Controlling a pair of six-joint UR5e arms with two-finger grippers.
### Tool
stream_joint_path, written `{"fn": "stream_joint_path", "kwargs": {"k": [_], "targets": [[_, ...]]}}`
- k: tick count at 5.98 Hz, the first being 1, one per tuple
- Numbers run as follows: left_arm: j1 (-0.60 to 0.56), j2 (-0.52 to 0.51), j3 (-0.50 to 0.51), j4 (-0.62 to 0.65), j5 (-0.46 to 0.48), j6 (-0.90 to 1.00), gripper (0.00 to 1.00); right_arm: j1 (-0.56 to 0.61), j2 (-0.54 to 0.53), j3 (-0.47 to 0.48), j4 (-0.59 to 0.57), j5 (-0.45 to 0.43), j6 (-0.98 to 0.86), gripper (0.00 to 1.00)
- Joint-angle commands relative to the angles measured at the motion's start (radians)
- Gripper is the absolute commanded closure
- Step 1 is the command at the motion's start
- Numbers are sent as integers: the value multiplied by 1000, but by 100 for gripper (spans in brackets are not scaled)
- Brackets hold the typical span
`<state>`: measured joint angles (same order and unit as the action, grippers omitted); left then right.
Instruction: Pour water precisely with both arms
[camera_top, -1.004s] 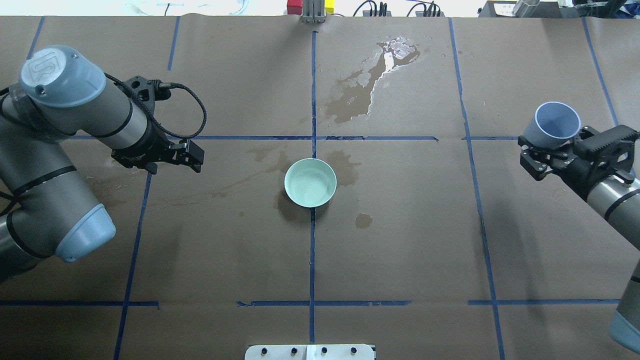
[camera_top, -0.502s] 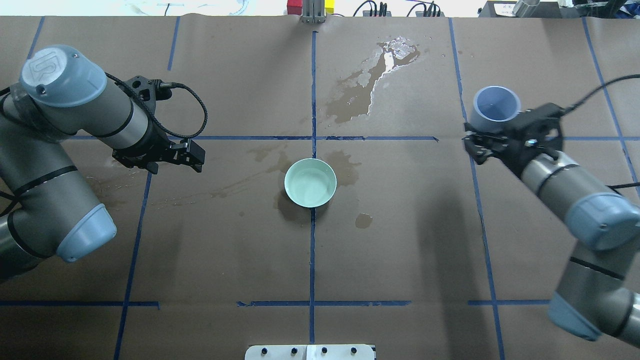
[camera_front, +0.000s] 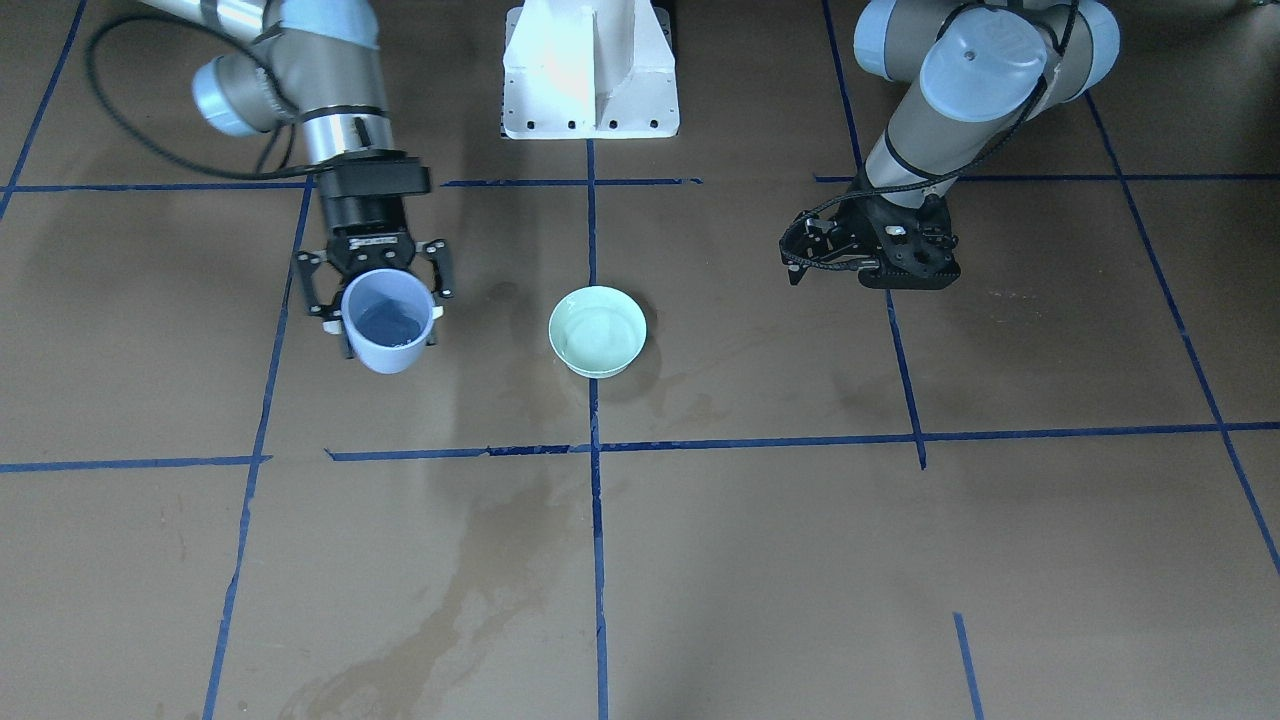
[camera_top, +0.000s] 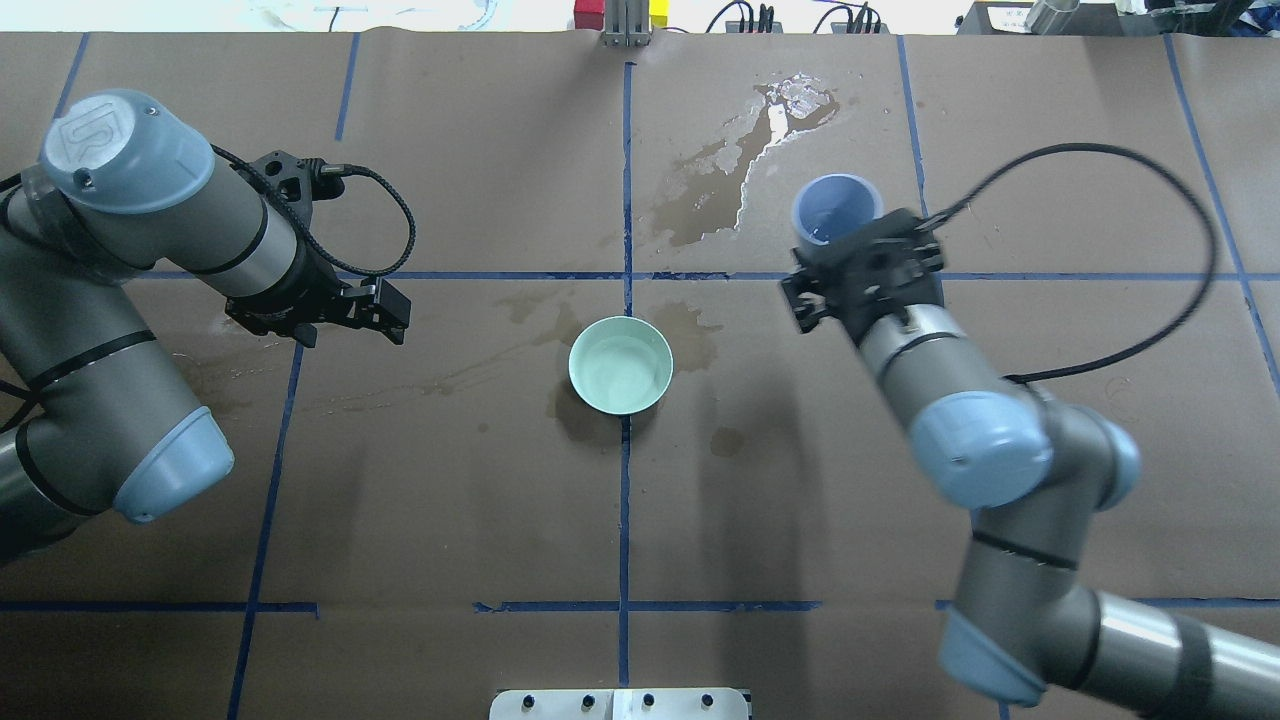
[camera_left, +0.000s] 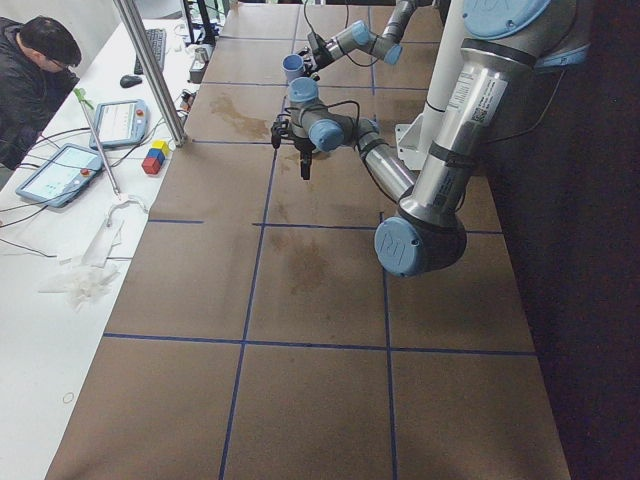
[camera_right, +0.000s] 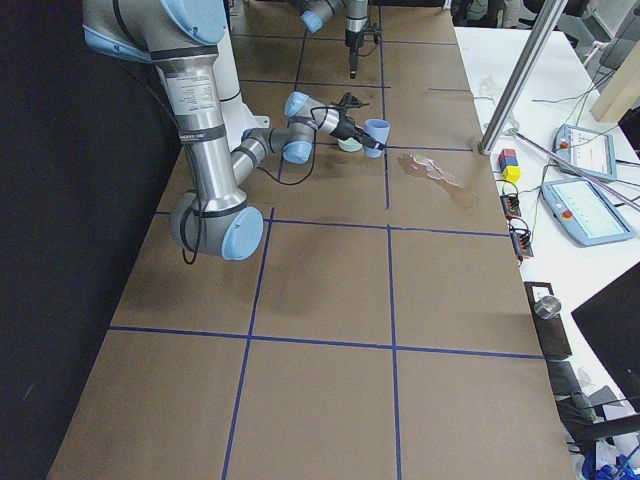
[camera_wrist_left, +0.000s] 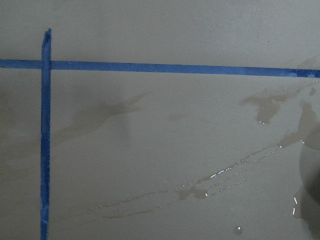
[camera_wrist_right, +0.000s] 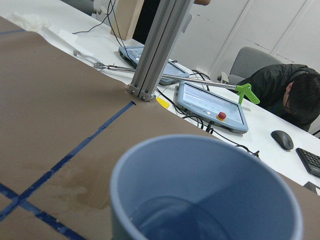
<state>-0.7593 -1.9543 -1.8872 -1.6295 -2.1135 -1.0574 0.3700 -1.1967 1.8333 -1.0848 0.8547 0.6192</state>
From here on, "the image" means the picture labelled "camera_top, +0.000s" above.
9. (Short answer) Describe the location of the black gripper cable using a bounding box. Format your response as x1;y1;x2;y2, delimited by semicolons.
925;143;1219;386
210;145;417;278

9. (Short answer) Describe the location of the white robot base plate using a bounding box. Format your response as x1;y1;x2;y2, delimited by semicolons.
488;687;754;719

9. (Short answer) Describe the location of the aluminium frame post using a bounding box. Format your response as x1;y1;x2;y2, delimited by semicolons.
600;0;653;47

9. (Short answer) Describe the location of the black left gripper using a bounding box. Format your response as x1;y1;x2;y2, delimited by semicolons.
225;151;412;348

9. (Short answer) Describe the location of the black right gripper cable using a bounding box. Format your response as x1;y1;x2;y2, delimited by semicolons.
925;143;1219;386

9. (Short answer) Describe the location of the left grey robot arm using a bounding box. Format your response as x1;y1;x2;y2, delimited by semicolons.
1;88;411;564

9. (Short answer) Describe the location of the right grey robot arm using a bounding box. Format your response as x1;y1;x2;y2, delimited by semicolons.
782;209;1279;719

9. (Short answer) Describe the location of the light blue plastic cup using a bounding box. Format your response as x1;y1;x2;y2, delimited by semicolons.
790;173;884;261

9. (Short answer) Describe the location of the yellow block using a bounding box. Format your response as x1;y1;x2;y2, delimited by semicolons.
648;0;671;28

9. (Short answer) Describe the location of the mint green bowl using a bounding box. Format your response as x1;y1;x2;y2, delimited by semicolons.
567;316;675;416

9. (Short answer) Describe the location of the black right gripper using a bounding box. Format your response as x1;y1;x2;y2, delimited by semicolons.
780;208;947;346

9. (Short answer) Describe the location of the red block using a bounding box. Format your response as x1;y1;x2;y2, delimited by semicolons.
572;0;605;31

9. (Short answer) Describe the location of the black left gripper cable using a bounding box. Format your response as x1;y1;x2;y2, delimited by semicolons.
210;145;417;278

